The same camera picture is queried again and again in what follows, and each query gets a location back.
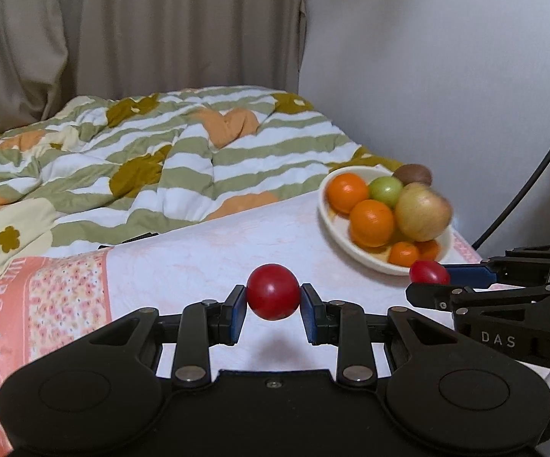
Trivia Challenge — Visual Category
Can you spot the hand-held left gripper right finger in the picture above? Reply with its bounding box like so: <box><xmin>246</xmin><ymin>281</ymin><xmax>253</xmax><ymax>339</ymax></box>
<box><xmin>301</xmin><ymin>283</ymin><xmax>461</xmax><ymax>386</ymax></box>

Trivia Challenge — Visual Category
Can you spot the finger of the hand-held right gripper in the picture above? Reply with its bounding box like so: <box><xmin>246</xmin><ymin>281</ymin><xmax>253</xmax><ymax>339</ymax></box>
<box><xmin>405</xmin><ymin>282</ymin><xmax>550</xmax><ymax>311</ymax></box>
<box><xmin>443</xmin><ymin>243</ymin><xmax>550</xmax><ymax>289</ymax></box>

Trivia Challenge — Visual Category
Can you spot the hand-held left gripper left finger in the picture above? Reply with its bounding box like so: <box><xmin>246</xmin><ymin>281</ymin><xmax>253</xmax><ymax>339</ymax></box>
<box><xmin>87</xmin><ymin>283</ymin><xmax>249</xmax><ymax>388</ymax></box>

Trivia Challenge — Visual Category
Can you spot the red cherry tomato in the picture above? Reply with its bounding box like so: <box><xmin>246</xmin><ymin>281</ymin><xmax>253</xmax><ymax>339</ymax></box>
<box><xmin>246</xmin><ymin>264</ymin><xmax>301</xmax><ymax>321</ymax></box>
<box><xmin>409</xmin><ymin>259</ymin><xmax>451</xmax><ymax>287</ymax></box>

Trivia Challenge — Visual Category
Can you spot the small mandarin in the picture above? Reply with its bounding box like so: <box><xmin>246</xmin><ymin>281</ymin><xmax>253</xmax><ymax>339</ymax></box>
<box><xmin>388</xmin><ymin>241</ymin><xmax>421</xmax><ymax>268</ymax></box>
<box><xmin>418</xmin><ymin>239</ymin><xmax>442</xmax><ymax>262</ymax></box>

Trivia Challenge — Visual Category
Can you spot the yellow-pink apple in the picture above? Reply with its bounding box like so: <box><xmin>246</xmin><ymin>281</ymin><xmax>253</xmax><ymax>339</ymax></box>
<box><xmin>395</xmin><ymin>182</ymin><xmax>454</xmax><ymax>243</ymax></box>

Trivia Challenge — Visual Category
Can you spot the cream oval bowl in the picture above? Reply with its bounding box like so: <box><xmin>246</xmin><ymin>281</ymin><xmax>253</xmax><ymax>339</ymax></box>
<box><xmin>317</xmin><ymin>166</ymin><xmax>454</xmax><ymax>276</ymax></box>

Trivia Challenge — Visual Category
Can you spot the large orange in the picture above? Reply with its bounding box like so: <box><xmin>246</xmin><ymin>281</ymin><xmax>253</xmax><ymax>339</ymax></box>
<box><xmin>327</xmin><ymin>172</ymin><xmax>370</xmax><ymax>215</ymax></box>
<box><xmin>349</xmin><ymin>198</ymin><xmax>395</xmax><ymax>248</ymax></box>

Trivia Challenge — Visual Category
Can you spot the brown kiwi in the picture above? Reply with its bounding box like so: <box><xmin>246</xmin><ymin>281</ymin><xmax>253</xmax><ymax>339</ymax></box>
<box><xmin>393</xmin><ymin>164</ymin><xmax>434</xmax><ymax>188</ymax></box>

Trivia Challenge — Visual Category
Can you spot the small green apple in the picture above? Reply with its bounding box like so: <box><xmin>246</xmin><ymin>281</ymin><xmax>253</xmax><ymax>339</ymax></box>
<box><xmin>368</xmin><ymin>176</ymin><xmax>405</xmax><ymax>209</ymax></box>

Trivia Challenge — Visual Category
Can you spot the striped floral blanket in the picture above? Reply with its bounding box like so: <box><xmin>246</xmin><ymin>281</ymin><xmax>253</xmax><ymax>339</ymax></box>
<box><xmin>0</xmin><ymin>86</ymin><xmax>399</xmax><ymax>305</ymax></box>

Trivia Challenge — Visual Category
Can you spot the beige curtain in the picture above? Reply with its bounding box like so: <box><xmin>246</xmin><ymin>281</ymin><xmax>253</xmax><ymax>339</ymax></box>
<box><xmin>0</xmin><ymin>0</ymin><xmax>309</xmax><ymax>141</ymax></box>

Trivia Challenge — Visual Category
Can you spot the black cable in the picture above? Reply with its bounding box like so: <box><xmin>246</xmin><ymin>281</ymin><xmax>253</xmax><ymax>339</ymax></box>
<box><xmin>472</xmin><ymin>102</ymin><xmax>550</xmax><ymax>251</ymax></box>

